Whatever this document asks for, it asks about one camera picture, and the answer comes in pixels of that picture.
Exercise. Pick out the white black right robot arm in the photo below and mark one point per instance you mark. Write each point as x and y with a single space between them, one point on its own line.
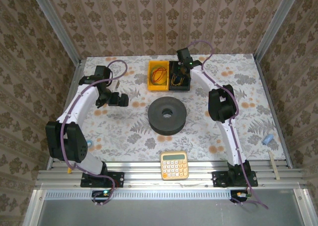
228 136

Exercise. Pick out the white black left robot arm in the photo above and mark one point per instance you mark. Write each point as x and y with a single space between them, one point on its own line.
79 106

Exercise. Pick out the black plastic bin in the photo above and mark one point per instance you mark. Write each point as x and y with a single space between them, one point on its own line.
180 87

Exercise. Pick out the yellow plastic bin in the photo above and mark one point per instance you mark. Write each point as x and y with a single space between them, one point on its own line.
150 87

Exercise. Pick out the small blue tape roll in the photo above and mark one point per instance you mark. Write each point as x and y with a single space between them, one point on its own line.
90 143

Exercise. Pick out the yellow calculator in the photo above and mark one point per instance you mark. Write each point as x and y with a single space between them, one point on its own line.
174 166

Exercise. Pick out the light blue cylinder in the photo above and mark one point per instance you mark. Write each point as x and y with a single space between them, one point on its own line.
268 139

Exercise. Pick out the grey metal panel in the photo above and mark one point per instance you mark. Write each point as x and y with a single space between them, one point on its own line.
161 213

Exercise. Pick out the aluminium frame post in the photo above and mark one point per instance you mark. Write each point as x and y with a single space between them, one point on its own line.
55 27
275 24

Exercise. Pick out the aluminium mounting rail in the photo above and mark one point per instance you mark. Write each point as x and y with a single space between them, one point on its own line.
149 166

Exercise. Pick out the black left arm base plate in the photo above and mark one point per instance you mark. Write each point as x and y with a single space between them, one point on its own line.
116 179

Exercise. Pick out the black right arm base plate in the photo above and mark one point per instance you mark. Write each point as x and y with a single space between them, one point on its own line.
218 179

